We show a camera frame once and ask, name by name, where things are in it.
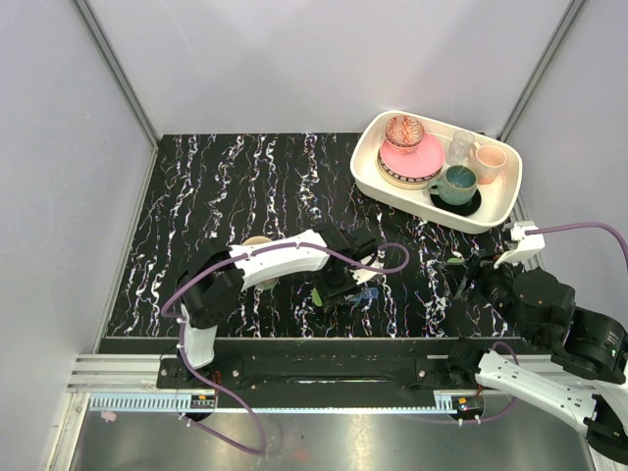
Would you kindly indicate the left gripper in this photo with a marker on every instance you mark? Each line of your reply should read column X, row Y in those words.
column 326, row 292

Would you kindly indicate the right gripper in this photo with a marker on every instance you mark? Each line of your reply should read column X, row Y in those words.
column 476, row 265

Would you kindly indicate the green pill bottle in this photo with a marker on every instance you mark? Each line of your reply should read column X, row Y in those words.
column 316, row 298

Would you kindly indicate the blue pill organizer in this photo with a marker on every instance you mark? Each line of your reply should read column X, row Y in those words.
column 367, row 294

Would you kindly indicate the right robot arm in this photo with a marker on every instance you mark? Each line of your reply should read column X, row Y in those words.
column 542, row 311

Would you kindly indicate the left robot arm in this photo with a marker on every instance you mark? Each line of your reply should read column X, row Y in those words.
column 210, row 301

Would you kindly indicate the black saucer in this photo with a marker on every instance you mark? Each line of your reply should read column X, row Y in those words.
column 466, row 209

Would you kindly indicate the cream floral mug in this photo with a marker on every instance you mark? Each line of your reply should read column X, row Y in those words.
column 267, row 283

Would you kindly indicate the teal ceramic mug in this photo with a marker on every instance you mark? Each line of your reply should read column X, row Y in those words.
column 456, row 186

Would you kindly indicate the pink mug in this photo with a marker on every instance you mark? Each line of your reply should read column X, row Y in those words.
column 488, row 162

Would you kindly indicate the clear glass cup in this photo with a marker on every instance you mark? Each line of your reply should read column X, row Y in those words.
column 460, row 148

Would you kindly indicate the cream striped plate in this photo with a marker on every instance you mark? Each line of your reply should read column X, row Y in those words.
column 404, row 182

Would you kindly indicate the patterned small bowl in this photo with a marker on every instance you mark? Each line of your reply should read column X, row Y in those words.
column 404, row 131

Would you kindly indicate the black marble mat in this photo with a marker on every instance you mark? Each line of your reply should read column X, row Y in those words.
column 235, row 186

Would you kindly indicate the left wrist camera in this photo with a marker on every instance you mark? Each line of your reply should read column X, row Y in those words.
column 362, row 276

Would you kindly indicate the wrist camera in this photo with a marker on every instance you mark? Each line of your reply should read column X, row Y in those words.
column 362, row 276
column 523, row 245

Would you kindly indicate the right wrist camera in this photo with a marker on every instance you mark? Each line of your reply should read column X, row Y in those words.
column 523, row 245

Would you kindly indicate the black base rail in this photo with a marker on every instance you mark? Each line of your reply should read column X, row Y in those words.
column 407, row 364

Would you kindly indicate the slotted cable duct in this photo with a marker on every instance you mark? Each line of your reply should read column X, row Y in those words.
column 282, row 401

